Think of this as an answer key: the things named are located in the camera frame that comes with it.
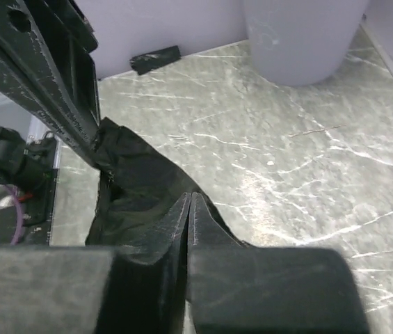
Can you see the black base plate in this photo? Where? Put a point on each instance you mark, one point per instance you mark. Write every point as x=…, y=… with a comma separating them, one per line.
x=37, y=209

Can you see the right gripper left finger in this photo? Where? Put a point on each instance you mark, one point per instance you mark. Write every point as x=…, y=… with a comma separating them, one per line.
x=136, y=288

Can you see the black trash bag roll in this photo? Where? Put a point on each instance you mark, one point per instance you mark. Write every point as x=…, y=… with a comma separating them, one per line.
x=137, y=187

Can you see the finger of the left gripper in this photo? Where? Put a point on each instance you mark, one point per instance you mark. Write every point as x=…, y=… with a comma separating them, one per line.
x=15, y=49
x=61, y=67

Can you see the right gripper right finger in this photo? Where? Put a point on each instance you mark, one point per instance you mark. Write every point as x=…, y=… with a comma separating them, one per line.
x=237, y=288

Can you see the grey plastic trash bin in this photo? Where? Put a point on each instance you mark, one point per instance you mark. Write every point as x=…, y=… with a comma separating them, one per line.
x=301, y=42

